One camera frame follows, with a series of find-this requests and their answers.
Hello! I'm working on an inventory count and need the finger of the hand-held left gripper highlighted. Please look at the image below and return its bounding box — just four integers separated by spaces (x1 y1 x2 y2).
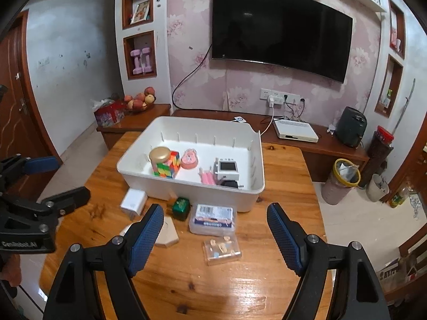
0 155 64 190
39 186 92 221

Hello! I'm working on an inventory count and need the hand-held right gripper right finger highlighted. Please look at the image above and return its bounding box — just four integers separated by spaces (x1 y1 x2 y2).
266 202 391 320

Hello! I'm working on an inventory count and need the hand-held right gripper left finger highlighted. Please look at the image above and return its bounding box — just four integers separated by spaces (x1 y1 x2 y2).
43 203 165 320

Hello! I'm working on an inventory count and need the colourful puzzle cube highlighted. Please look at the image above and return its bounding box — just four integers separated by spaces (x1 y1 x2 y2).
153 151 181 180

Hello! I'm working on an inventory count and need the white plastic storage bin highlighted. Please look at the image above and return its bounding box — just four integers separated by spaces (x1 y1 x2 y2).
116 115 266 213

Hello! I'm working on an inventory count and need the gold round tin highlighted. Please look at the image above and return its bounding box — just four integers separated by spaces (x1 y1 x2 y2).
149 146 172 175

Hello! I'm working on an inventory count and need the pink pen set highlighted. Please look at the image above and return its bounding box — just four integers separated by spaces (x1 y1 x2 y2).
199 168 218 185

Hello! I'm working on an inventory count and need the pink correction tape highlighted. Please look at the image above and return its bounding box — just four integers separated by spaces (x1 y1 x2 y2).
181 150 199 170

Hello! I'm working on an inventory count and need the white mini camera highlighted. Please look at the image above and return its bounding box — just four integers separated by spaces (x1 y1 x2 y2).
213 157 238 185

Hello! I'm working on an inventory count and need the beige hexagonal box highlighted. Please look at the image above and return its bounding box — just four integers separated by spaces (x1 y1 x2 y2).
154 215 180 248

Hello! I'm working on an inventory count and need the white charger cube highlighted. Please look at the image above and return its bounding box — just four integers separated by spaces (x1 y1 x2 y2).
120 188 148 221

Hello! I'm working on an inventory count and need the green and gold small box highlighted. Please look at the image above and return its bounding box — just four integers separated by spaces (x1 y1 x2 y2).
171 197 192 221

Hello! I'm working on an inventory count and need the brown wooden door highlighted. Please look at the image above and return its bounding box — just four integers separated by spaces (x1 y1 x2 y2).
0 9 62 201

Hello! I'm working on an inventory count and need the small clear sticker box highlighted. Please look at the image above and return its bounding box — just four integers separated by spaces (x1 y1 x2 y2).
202 234 242 267

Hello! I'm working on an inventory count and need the yellow rimmed trash bin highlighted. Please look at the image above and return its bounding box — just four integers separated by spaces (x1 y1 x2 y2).
321 158 362 206

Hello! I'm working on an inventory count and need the clear plastic box with label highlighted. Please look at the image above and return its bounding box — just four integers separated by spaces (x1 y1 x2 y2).
188 203 238 236

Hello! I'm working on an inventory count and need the red gift box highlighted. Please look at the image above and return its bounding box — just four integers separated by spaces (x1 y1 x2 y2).
93 101 127 128

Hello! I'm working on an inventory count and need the wooden television cabinet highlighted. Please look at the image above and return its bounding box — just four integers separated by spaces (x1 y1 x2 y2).
96 103 370 182

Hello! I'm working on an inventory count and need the white bucket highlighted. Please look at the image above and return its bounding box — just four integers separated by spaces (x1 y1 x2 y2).
366 173 390 202

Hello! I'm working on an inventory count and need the white set-top box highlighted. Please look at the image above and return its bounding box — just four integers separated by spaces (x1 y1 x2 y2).
273 119 319 143

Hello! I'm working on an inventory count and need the bowl of apples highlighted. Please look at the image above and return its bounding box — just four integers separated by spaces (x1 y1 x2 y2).
124 86 157 111

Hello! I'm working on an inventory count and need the yellow oil bottle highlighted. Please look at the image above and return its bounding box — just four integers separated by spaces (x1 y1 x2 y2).
388 186 409 207

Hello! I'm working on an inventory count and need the tall dark container red lid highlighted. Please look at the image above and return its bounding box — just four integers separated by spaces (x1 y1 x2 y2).
358 125 395 189

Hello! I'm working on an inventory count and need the dark green air fryer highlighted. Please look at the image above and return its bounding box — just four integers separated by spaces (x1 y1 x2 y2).
335 106 368 148

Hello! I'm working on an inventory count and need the wooden chair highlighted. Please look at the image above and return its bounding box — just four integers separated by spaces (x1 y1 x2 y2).
377 213 427 305

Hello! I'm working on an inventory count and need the long grey stick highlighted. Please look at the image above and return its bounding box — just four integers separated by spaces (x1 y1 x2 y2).
392 78 416 137

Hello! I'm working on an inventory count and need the framed picture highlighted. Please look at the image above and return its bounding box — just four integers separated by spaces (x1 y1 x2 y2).
130 1 150 24

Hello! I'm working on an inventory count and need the white charging cable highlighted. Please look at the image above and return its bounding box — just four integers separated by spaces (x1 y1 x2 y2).
260 106 278 137

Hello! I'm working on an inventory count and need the white wall socket strip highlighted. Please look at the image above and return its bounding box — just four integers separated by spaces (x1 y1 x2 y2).
260 88 306 106

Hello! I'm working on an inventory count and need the black television cable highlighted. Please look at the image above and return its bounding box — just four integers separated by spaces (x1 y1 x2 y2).
171 43 214 109

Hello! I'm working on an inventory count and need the black wall television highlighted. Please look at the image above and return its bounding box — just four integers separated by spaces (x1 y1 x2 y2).
211 0 354 83

